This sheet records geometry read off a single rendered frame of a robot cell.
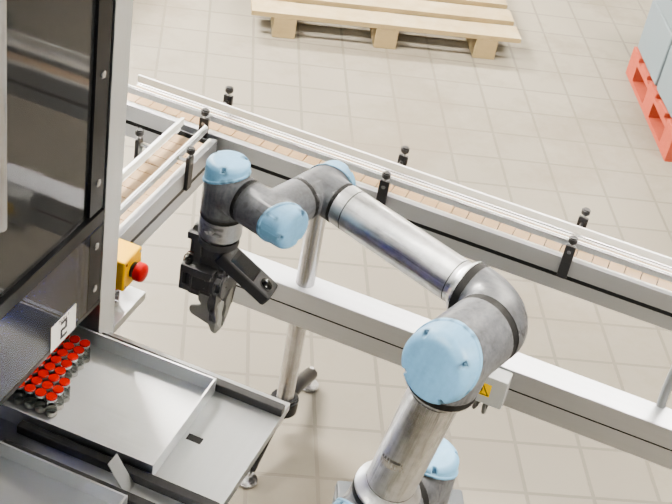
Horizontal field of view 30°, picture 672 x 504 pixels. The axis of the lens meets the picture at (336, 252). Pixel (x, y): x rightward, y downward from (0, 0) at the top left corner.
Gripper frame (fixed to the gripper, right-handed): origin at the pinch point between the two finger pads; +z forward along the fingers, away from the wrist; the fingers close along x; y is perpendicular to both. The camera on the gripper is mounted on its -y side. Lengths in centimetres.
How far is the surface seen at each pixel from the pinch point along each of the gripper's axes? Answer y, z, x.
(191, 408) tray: 3.3, 21.4, 0.4
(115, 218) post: 27.6, -6.6, -10.6
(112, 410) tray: 15.7, 21.4, 8.5
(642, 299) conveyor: -69, 20, -82
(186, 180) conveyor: 38, 18, -63
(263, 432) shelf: -11.1, 21.6, -1.0
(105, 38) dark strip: 28, -47, -4
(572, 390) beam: -62, 55, -85
